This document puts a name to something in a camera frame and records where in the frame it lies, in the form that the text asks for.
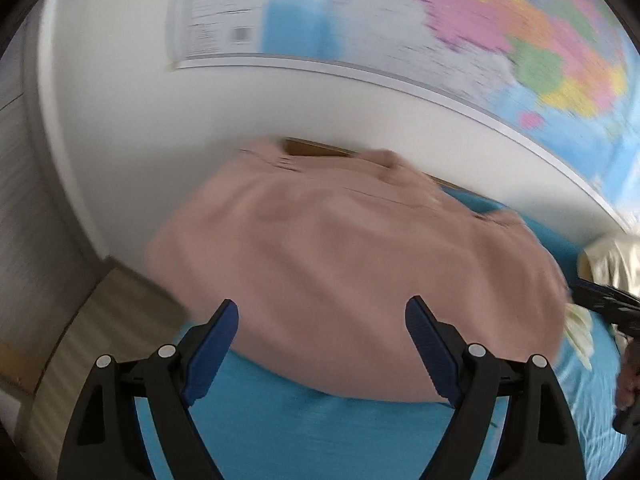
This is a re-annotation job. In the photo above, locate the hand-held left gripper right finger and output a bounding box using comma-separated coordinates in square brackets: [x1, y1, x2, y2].
[404, 295, 587, 480]

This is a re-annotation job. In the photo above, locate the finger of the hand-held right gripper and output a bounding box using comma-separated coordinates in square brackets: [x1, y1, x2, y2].
[570, 279, 640, 335]

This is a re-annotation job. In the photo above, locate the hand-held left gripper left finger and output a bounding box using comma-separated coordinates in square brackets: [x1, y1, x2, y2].
[56, 298, 240, 480]

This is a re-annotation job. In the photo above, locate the cream garment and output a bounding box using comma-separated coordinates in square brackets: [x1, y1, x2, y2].
[564, 232, 640, 372]

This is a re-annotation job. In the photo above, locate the pink garment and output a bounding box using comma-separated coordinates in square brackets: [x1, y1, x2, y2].
[147, 137, 572, 403]

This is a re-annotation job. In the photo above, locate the person's right hand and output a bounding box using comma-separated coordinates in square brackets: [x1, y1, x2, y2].
[615, 337, 640, 411]

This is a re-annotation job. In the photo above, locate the blue floral bedsheet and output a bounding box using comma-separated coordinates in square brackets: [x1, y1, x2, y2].
[134, 185, 640, 480]

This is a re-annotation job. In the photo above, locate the wooden bed frame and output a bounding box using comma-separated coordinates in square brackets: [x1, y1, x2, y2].
[284, 137, 451, 192]

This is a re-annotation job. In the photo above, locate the colourful wall map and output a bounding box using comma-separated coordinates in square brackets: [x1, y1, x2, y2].
[169, 0, 640, 233]

